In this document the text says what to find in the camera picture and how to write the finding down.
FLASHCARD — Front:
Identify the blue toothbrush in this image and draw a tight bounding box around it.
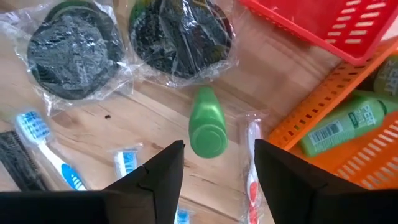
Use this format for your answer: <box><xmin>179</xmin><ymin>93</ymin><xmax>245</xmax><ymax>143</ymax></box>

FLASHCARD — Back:
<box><xmin>108</xmin><ymin>142</ymin><xmax>192</xmax><ymax>224</ymax></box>
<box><xmin>15</xmin><ymin>110</ymin><xmax>88</xmax><ymax>191</ymax></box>

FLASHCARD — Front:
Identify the green travel shampoo bottle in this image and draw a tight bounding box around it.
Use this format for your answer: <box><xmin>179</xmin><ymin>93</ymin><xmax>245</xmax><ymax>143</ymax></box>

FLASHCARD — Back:
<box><xmin>188</xmin><ymin>86</ymin><xmax>229</xmax><ymax>159</ymax></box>
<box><xmin>373</xmin><ymin>52</ymin><xmax>398</xmax><ymax>97</ymax></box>
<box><xmin>300</xmin><ymin>90</ymin><xmax>398</xmax><ymax>157</ymax></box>

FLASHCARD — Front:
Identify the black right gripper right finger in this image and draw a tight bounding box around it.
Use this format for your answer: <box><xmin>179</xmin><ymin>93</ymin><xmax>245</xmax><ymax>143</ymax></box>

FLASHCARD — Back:
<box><xmin>254</xmin><ymin>139</ymin><xmax>398</xmax><ymax>224</ymax></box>

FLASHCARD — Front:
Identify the black comb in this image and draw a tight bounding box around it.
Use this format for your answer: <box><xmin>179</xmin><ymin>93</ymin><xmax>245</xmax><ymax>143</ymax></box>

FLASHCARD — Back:
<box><xmin>0</xmin><ymin>130</ymin><xmax>47</xmax><ymax>192</ymax></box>

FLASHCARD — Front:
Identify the orange plastic basket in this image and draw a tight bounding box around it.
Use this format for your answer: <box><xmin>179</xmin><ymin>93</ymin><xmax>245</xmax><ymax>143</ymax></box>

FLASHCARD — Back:
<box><xmin>269</xmin><ymin>40</ymin><xmax>398</xmax><ymax>190</ymax></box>

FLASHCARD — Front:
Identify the red plastic basket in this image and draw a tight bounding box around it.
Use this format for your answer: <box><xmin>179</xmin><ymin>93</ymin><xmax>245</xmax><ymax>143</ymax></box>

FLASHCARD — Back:
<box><xmin>239</xmin><ymin>0</ymin><xmax>398</xmax><ymax>66</ymax></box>

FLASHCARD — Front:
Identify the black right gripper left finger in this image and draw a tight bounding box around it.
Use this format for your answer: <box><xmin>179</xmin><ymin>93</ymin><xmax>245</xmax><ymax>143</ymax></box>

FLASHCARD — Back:
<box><xmin>0</xmin><ymin>139</ymin><xmax>186</xmax><ymax>224</ymax></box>

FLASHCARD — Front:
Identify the black bagged hair net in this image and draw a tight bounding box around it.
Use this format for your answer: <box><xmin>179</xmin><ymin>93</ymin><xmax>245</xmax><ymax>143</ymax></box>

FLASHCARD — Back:
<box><xmin>127</xmin><ymin>0</ymin><xmax>239</xmax><ymax>85</ymax></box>
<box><xmin>0</xmin><ymin>0</ymin><xmax>134</xmax><ymax>108</ymax></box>

